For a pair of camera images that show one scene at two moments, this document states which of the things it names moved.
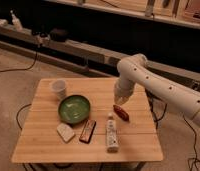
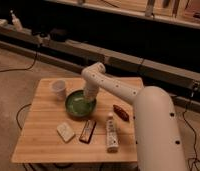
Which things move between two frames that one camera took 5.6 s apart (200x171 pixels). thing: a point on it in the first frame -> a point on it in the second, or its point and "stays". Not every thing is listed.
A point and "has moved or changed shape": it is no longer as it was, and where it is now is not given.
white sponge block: (65, 132) stays
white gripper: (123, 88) -> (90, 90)
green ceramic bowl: (73, 109) has moved or changed shape
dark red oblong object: (121, 112) stays
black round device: (58, 35) stays
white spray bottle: (15, 21) stays
